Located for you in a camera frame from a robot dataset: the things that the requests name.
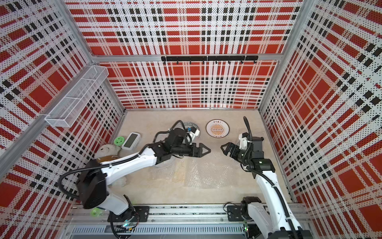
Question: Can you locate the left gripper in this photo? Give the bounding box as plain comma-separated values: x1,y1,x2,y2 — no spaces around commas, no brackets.
172,143,211,158

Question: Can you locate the bubble wrap of orange plate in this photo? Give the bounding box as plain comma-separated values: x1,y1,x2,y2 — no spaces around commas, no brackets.
172,149,239,189

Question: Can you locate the bubble wrap of white plate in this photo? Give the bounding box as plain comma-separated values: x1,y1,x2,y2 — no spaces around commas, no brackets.
151,156,178,173

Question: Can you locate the orange pattern dinner plate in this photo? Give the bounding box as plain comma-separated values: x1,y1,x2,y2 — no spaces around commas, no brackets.
206,119,230,138

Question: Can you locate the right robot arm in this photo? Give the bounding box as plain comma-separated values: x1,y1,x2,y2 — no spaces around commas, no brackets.
220,134,313,239

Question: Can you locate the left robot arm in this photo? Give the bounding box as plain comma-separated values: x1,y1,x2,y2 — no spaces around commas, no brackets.
58,127,211,215

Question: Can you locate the grey rimmed plate rear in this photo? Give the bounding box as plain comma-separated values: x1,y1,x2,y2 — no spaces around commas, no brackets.
183,121,200,132

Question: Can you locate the white digital clock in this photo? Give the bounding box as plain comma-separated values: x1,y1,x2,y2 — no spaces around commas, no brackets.
121,132,141,150

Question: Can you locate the green round button toy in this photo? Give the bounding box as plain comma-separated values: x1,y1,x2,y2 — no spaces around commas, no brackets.
113,136,125,146

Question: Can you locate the white teddy bear toy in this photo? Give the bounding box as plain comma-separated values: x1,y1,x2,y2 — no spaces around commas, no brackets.
95,144,127,187

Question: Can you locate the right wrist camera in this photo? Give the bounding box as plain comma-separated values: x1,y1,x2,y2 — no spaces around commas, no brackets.
239,132,249,150

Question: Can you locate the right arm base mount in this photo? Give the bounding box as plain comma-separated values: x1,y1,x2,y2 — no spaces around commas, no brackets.
226,205,246,222

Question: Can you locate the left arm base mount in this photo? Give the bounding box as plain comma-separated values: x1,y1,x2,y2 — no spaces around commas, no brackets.
107,206,150,223

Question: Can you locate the black hook rail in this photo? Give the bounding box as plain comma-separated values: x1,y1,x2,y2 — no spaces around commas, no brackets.
161,55,259,64

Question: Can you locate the white wire mesh basket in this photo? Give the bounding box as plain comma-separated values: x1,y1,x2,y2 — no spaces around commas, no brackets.
45,65,109,128

